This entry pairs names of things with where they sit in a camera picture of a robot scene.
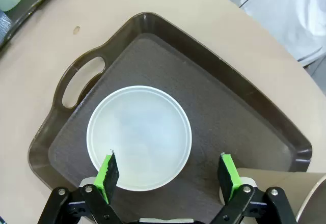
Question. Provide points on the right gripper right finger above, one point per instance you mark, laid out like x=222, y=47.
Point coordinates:
x=229, y=180

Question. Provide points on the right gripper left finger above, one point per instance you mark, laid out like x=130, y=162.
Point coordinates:
x=107, y=180

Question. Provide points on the white bowl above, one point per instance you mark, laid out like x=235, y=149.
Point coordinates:
x=140, y=132

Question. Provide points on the brown tall cup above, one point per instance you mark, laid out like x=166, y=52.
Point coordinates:
x=293, y=183

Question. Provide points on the person in white hoodie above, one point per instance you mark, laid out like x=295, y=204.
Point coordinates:
x=285, y=17

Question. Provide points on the grey ribbed object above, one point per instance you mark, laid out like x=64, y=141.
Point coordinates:
x=3, y=25

